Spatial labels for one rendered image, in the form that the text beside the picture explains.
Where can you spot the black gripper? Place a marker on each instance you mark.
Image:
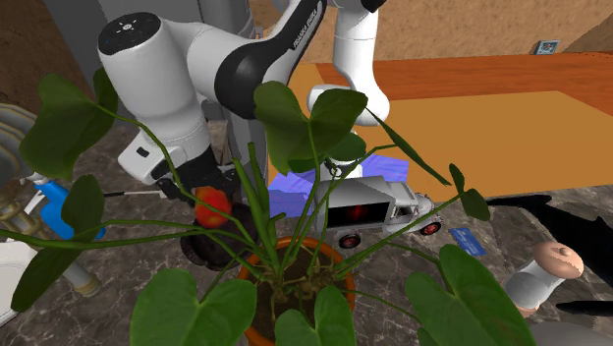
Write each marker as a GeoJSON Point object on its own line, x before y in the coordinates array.
{"type": "Point", "coordinates": [203, 167]}

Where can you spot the small framed wall picture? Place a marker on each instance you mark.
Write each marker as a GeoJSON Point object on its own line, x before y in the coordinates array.
{"type": "Point", "coordinates": [546, 47]}

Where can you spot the white toy truck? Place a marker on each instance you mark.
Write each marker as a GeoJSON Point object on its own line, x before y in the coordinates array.
{"type": "Point", "coordinates": [368, 191]}

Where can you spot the green plant in orange pot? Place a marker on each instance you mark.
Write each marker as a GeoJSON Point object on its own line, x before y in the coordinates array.
{"type": "Point", "coordinates": [306, 124]}

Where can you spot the stack of grey plates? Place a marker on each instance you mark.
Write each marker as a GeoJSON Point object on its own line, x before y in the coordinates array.
{"type": "Point", "coordinates": [12, 139]}

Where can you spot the dark brown bowl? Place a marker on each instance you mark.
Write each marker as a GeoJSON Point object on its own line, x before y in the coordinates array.
{"type": "Point", "coordinates": [210, 251]}

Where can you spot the thin white black utensil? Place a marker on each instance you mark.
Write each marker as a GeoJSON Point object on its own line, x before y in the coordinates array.
{"type": "Point", "coordinates": [139, 193]}

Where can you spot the red orange apple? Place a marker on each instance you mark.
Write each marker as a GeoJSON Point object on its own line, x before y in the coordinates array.
{"type": "Point", "coordinates": [215, 211]}

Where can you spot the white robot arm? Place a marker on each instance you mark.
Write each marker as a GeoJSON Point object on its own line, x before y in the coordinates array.
{"type": "Point", "coordinates": [158, 81]}

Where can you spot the purple patterned robot stand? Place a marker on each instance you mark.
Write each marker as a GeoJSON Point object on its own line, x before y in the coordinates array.
{"type": "Point", "coordinates": [383, 167]}

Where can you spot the white tube with brass end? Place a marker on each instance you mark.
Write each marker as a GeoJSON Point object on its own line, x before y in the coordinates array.
{"type": "Point", "coordinates": [79, 278]}

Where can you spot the grey grinder with wooden knob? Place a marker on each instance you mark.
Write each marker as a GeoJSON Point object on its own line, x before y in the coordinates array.
{"type": "Point", "coordinates": [531, 286]}

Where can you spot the blue and white bottle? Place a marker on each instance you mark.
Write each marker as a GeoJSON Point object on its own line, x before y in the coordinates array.
{"type": "Point", "coordinates": [53, 201]}

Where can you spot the small blue card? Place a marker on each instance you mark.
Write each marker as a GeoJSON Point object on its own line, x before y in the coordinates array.
{"type": "Point", "coordinates": [468, 241]}

